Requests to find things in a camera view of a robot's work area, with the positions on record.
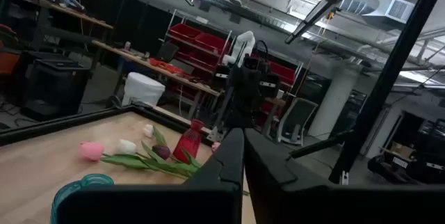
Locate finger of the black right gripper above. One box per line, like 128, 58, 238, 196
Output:
233, 77, 248, 98
246, 77, 261, 98

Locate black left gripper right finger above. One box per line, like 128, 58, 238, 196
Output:
244, 128, 445, 224

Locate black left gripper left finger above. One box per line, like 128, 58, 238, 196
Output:
57, 128, 245, 224

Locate dark purple artificial tulip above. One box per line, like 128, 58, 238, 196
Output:
140, 141, 202, 169

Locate white artificial tulip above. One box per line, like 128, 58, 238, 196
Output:
116, 138, 202, 178
143, 123, 175, 148

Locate pink artificial tulip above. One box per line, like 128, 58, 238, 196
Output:
79, 141, 195, 179

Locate red glass vase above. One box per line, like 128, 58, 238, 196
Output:
172, 118, 206, 164

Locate teal glass vase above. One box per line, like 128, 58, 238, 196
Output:
51, 173, 115, 224

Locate metal storage rack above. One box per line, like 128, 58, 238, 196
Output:
159, 8, 305, 127

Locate red storage bin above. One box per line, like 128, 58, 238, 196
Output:
194, 32, 229, 54
269, 61, 296, 86
169, 23, 202, 42

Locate grey mesh office chair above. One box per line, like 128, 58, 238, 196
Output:
277, 97, 319, 147

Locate wooden workbench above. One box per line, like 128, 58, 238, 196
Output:
90, 39, 223, 120

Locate white covered bin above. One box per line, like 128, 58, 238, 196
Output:
121, 72, 166, 107

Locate white building column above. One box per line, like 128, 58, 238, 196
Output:
307, 66, 361, 141

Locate cardboard box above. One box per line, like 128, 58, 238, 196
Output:
389, 142, 416, 161

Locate black cabinet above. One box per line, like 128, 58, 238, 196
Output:
20, 51, 92, 122

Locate white air vent box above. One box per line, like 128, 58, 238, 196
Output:
361, 0, 416, 26

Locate blue power tools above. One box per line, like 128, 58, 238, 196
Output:
51, 0, 86, 11

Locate orange crate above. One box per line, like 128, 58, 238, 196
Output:
0, 50, 22, 76

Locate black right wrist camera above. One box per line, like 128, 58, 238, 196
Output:
243, 54, 261, 70

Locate black looped cable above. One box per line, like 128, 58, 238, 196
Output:
254, 39, 269, 58

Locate black diagonal frame brace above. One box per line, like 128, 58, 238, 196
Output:
288, 130, 354, 159

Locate black table edge frame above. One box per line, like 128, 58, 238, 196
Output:
0, 104, 218, 147

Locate wooden wall shelf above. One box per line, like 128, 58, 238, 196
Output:
0, 0, 115, 31

